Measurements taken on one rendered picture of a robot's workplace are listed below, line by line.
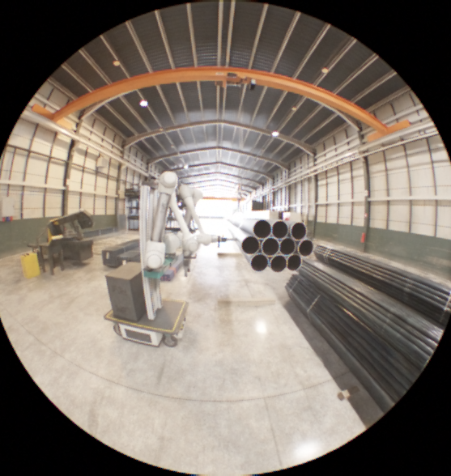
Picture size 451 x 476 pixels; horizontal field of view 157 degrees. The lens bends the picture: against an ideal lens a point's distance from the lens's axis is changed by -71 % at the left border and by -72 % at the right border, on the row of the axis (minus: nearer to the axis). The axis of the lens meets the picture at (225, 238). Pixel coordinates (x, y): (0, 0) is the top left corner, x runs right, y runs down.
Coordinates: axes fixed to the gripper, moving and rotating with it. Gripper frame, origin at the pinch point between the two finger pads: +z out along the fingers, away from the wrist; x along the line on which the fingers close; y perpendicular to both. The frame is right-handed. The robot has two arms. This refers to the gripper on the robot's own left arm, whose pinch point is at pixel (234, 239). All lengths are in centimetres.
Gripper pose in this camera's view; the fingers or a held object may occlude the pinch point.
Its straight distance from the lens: 163.1
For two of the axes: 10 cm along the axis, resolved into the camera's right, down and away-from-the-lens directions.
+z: 10.0, 0.4, 0.4
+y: 0.4, -9.9, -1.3
